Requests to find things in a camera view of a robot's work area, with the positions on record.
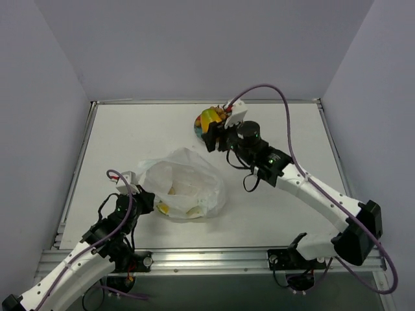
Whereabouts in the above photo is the fake longan fruit bunch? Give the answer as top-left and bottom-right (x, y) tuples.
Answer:
(208, 106), (228, 123)

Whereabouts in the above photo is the fake yellow green mango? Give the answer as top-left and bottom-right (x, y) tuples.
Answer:
(200, 108), (222, 133)

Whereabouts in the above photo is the white printed plastic bag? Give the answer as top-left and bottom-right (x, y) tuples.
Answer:
(136, 148), (227, 220)

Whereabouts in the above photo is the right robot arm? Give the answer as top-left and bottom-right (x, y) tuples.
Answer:
(201, 121), (383, 268)

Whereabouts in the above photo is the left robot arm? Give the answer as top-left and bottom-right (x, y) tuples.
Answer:
(1, 189), (155, 310)

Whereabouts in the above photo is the red floral plate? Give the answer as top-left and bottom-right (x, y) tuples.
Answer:
(193, 113), (211, 142)

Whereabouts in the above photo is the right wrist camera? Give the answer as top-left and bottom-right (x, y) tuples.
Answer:
(223, 99), (248, 129)

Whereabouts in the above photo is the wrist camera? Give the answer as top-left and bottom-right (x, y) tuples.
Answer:
(223, 99), (248, 129)
(107, 171), (139, 195)

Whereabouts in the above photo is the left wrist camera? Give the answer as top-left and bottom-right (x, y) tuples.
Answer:
(107, 171), (139, 195)

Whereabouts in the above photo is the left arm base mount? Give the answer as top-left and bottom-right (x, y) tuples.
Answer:
(105, 251), (153, 294)

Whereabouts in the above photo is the aluminium front rail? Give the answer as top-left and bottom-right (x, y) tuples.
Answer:
(35, 247), (386, 279)

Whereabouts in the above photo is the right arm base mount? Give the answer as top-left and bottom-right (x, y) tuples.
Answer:
(267, 248), (331, 295)

